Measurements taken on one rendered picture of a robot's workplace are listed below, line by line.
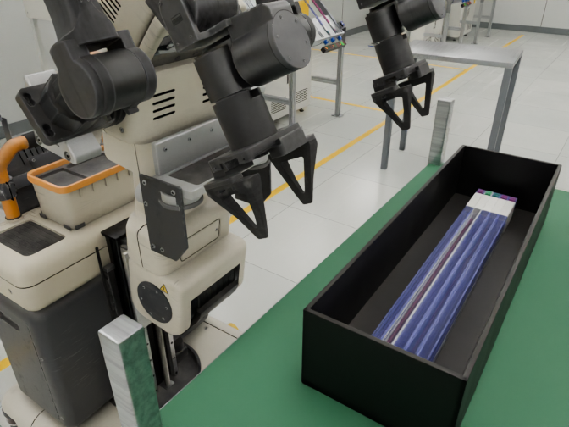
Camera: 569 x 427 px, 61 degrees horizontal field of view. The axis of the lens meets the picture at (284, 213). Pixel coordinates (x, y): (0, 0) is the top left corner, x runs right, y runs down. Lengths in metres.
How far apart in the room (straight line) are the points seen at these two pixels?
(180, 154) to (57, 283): 0.45
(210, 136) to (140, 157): 0.14
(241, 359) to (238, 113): 0.30
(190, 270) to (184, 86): 0.37
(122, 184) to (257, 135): 0.78
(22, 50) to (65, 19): 3.87
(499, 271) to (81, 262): 0.87
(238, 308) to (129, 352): 1.71
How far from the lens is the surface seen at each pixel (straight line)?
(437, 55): 3.17
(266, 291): 2.24
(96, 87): 0.66
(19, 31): 4.55
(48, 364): 1.30
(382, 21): 0.89
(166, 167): 0.88
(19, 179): 1.36
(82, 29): 0.69
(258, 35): 0.49
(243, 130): 0.53
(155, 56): 0.84
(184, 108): 0.92
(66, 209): 1.21
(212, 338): 1.63
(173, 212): 0.86
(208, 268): 1.05
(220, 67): 0.53
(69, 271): 1.20
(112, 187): 1.25
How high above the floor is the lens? 1.40
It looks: 30 degrees down
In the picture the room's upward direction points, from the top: straight up
